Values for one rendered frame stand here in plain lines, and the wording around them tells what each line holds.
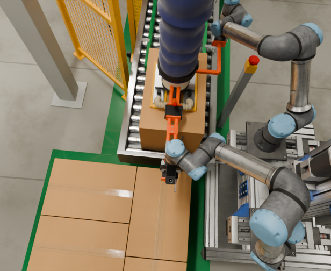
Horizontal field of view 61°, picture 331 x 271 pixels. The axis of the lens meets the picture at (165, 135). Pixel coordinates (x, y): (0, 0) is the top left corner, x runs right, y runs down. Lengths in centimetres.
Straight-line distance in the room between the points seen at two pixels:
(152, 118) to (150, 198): 58
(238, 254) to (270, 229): 145
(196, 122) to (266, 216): 94
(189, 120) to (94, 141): 125
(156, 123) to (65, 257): 103
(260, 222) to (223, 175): 153
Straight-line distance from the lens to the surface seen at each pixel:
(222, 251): 236
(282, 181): 101
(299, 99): 153
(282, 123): 151
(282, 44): 131
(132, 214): 199
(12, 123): 307
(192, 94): 180
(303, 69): 144
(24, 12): 209
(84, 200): 205
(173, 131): 154
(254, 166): 108
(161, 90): 179
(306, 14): 402
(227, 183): 243
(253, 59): 195
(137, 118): 218
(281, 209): 95
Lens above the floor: 251
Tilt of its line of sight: 68 degrees down
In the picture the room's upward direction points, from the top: 6 degrees clockwise
